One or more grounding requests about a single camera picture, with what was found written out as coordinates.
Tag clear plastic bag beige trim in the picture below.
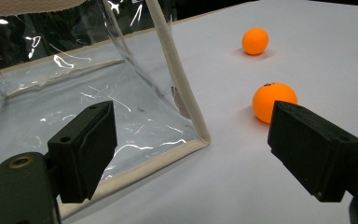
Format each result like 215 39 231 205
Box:
0 0 213 220

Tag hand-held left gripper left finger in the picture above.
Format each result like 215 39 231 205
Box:
47 100 118 203

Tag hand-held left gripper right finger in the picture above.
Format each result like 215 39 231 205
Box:
267 100 358 203

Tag orange ping-pong ball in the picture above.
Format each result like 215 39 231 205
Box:
241 27 269 56
252 82 298 125

